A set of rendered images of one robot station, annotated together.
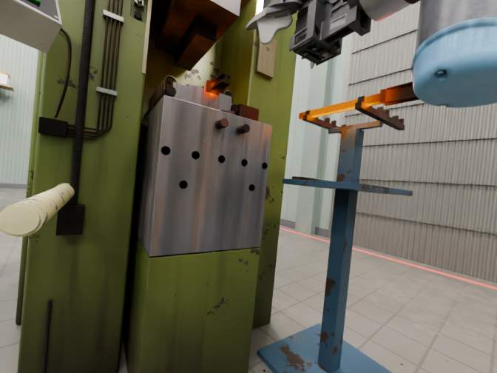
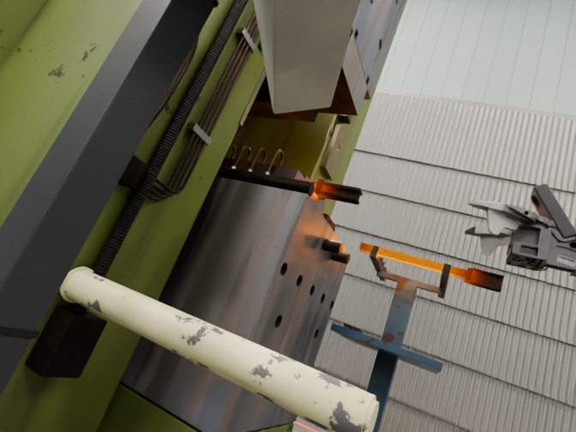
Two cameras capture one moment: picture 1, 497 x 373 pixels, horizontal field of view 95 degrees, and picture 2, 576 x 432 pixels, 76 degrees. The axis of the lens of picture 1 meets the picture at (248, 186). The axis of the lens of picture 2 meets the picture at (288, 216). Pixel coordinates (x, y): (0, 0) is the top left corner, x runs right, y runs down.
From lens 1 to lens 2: 0.59 m
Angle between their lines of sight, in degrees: 33
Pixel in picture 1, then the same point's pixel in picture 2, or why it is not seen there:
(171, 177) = (274, 309)
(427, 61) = not seen: outside the picture
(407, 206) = (342, 357)
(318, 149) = not seen: hidden behind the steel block
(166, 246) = (233, 419)
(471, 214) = (402, 381)
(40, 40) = (292, 105)
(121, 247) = (100, 405)
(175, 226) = not seen: hidden behind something
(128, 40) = (243, 75)
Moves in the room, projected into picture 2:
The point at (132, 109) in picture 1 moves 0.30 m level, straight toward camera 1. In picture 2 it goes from (209, 168) to (345, 186)
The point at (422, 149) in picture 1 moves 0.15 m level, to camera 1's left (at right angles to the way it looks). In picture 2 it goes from (372, 291) to (362, 285)
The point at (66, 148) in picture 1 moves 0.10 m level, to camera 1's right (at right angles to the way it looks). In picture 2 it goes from (113, 203) to (172, 231)
